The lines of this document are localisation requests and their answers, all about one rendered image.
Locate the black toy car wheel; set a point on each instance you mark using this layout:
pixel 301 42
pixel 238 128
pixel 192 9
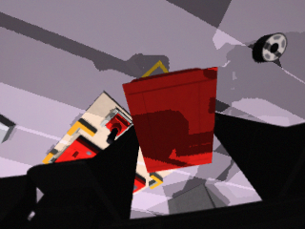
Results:
pixel 269 47

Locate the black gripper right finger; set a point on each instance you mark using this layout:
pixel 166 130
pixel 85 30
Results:
pixel 269 156

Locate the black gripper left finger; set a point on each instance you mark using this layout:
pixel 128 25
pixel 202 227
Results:
pixel 111 173

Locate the red car hood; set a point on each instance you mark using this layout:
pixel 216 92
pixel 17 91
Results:
pixel 173 117

